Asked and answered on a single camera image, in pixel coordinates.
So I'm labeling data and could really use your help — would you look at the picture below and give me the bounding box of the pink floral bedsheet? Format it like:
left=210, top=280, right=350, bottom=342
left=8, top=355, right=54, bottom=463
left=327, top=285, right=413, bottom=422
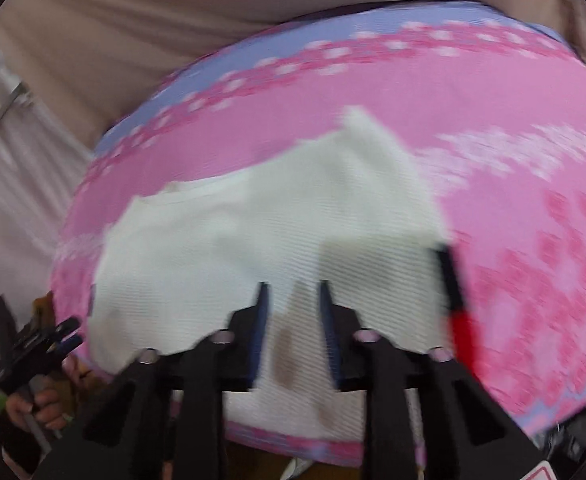
left=52, top=0, right=586, bottom=467

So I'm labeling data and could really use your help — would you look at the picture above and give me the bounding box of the beige backdrop cloth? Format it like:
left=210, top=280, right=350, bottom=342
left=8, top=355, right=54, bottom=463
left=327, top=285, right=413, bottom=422
left=0, top=0, right=586, bottom=136

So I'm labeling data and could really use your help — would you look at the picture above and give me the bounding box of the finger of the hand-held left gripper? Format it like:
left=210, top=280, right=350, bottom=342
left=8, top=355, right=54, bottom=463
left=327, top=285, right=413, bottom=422
left=54, top=334, right=84, bottom=357
left=48, top=316, right=82, bottom=342

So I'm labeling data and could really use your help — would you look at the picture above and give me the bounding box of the white red black knit sweater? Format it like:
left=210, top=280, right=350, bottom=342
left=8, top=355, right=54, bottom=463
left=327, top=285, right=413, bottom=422
left=90, top=106, right=480, bottom=442

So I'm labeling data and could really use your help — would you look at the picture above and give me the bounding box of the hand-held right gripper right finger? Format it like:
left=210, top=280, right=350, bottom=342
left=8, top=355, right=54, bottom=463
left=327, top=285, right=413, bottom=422
left=318, top=280, right=545, bottom=480

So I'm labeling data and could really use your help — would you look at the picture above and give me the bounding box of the person's brown clothing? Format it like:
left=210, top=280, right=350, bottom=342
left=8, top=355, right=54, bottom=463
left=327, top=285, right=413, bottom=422
left=33, top=294, right=374, bottom=480

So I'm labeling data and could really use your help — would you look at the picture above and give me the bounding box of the person's left hand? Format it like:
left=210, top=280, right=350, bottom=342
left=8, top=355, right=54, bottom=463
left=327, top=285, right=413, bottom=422
left=5, top=386, right=74, bottom=432

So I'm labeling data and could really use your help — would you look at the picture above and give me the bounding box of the white draped cloth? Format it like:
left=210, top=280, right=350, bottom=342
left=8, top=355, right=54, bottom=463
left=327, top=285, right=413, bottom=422
left=0, top=40, right=96, bottom=321

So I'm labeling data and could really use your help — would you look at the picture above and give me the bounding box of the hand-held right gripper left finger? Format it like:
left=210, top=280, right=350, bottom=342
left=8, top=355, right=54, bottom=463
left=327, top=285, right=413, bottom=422
left=38, top=282, right=272, bottom=480

